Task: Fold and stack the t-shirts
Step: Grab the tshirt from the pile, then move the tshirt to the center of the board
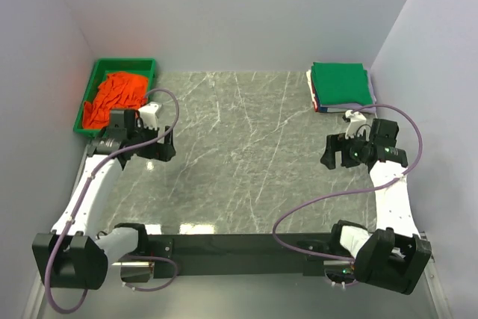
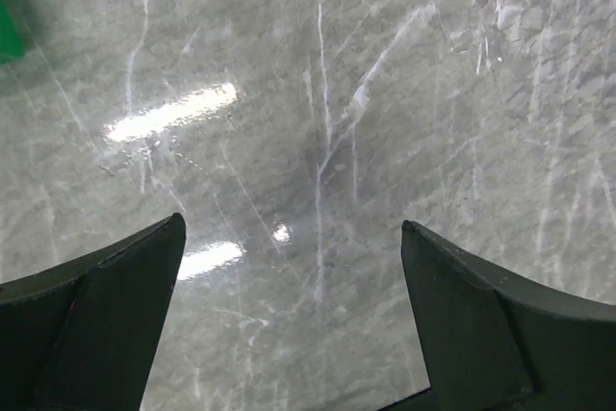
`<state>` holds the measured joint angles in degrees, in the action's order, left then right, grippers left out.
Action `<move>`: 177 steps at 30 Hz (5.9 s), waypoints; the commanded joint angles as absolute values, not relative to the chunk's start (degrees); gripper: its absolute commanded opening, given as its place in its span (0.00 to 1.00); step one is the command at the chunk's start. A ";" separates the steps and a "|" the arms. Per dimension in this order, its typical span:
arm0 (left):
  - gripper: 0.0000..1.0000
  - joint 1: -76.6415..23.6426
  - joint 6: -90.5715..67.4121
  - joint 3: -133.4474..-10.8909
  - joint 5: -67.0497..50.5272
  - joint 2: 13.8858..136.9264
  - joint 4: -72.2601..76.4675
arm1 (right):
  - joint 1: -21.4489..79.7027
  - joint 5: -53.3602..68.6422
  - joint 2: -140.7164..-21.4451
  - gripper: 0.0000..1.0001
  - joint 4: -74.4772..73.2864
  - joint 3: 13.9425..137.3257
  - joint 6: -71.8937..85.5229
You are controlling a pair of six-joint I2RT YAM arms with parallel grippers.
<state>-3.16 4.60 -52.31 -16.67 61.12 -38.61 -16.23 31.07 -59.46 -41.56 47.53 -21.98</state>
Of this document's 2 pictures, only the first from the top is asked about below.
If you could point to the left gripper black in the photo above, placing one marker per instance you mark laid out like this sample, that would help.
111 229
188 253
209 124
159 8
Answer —
159 150

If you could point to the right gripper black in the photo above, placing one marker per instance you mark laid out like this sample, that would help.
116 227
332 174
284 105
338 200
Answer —
335 143

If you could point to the orange t shirt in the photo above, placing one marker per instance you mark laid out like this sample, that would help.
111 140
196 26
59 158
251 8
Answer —
120 90

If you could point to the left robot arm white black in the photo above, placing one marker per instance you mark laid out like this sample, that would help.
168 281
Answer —
70 255

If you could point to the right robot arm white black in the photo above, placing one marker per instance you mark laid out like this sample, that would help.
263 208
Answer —
394 256

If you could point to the red blue folded t shirt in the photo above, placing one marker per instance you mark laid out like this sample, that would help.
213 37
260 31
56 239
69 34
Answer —
319 108

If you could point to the green folded t shirt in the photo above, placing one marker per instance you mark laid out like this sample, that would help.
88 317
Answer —
341 83

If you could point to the white folded t shirt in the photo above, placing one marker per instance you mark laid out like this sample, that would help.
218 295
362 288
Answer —
311 88

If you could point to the green plastic bin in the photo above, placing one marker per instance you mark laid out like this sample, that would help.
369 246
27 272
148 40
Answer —
103 66

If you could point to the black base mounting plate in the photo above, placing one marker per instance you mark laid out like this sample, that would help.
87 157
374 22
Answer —
213 254

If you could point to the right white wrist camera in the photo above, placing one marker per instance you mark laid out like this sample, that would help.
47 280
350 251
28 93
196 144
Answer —
356 124

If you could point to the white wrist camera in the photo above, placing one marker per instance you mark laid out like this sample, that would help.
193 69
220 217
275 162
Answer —
150 114
356 124

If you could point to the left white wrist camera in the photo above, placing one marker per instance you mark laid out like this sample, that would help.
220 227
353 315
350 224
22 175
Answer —
150 114

